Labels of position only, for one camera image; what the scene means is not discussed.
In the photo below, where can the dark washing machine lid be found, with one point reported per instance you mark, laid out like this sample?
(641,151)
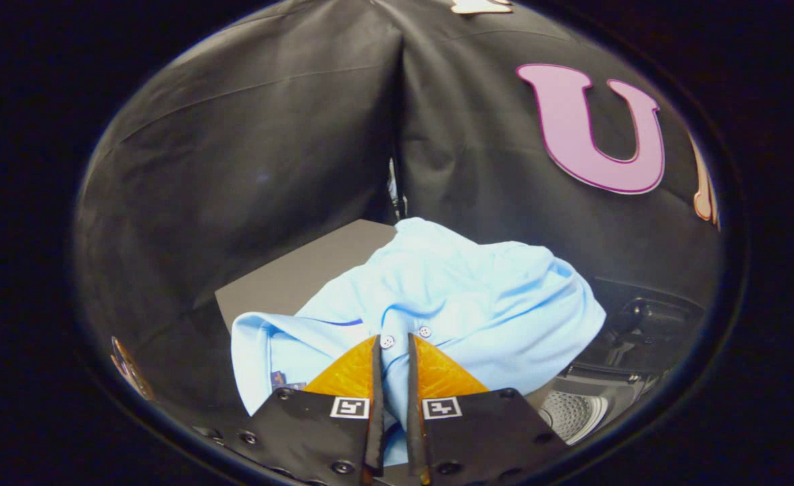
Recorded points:
(647,324)

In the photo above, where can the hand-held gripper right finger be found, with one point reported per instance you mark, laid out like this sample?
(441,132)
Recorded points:
(485,432)

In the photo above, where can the light blue polo shirt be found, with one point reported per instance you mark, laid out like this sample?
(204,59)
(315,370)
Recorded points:
(471,297)

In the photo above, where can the black backdrop cloth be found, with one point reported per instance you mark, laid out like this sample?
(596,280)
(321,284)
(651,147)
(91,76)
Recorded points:
(248,169)

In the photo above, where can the beige and black cabinet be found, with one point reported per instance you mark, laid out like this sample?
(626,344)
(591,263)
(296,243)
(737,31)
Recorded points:
(302,270)

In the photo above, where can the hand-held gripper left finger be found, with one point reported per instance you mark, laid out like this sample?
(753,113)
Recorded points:
(316,432)

